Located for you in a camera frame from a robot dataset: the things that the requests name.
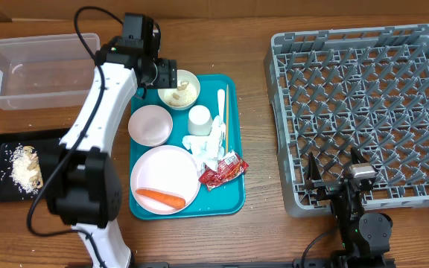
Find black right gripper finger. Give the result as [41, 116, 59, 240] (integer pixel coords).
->
[350, 147, 369, 165]
[307, 153, 321, 181]

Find pale green bowl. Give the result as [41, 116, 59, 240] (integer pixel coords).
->
[158, 69, 200, 110]

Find pink bowl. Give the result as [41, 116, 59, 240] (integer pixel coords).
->
[128, 105, 173, 147]

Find white cup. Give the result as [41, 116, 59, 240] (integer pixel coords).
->
[188, 105, 212, 136]

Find red snack wrapper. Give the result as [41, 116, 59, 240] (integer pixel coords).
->
[199, 150, 249, 191]

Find white napkin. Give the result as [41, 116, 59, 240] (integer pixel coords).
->
[182, 115, 226, 173]

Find orange carrot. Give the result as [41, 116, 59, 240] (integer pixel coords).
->
[136, 188, 185, 209]

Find rice and peanut scraps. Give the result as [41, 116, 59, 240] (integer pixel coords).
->
[0, 144, 44, 194]

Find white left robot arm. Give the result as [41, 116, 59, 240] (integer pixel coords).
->
[28, 13, 177, 267]

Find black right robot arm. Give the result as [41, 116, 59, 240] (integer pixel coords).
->
[297, 147, 395, 268]

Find grey dishwasher rack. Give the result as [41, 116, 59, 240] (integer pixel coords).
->
[264, 24, 429, 217]

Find black waste tray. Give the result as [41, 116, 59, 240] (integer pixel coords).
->
[0, 128, 69, 202]

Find white plastic fork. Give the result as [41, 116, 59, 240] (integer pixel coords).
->
[217, 89, 226, 124]

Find wooden chopstick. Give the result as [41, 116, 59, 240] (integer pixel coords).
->
[225, 84, 229, 154]

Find teal serving tray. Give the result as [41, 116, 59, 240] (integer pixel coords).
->
[129, 74, 245, 220]

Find large pink plate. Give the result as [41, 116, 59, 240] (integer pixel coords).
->
[130, 145, 200, 215]

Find clear plastic bin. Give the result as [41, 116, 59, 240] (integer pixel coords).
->
[0, 33, 95, 110]

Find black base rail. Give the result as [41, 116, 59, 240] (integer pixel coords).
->
[124, 257, 397, 268]

